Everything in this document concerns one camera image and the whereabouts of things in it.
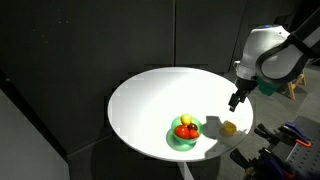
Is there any yellow toy lemon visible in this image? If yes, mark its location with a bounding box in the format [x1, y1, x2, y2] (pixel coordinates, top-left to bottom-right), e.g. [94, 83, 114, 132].
[219, 120, 238, 138]

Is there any perforated metal breadboard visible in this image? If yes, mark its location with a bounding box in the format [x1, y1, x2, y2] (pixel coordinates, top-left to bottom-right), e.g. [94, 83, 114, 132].
[285, 142, 320, 180]

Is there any dark toy plum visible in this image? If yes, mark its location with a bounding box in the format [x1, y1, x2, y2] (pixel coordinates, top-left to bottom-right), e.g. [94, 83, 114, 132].
[187, 122, 199, 132]

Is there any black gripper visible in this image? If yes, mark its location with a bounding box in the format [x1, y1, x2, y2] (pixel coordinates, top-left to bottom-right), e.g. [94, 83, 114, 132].
[228, 76, 259, 113]

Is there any teal printed camera mount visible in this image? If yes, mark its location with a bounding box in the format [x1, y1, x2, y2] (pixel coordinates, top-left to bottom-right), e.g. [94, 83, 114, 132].
[255, 78, 283, 97]

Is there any white table pedestal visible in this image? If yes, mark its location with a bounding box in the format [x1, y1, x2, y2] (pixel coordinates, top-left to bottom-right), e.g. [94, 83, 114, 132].
[176, 161, 196, 180]

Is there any red toy tomato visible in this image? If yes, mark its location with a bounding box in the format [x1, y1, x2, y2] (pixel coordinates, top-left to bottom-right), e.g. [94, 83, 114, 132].
[173, 124, 191, 140]

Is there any green plastic bowl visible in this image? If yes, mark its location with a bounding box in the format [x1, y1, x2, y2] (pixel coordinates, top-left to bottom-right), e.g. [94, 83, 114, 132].
[170, 115, 204, 146]

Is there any small red toy fruit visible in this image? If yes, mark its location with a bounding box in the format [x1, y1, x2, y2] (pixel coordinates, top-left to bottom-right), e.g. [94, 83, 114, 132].
[188, 129, 201, 140]

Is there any purple clamp with orange handle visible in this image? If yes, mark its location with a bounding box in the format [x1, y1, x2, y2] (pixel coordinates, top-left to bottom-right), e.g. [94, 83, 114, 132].
[279, 121, 313, 149]

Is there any yellow-orange toy fruit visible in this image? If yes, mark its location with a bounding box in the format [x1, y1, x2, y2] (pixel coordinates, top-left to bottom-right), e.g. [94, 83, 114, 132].
[180, 113, 194, 126]

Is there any dark blue clamp with orange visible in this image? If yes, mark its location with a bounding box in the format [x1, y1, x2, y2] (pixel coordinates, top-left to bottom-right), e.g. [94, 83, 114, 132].
[229, 147, 298, 180]

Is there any wooden chair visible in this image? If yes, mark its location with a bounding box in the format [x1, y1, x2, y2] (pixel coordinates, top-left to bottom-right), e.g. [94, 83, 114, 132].
[285, 71, 308, 101]

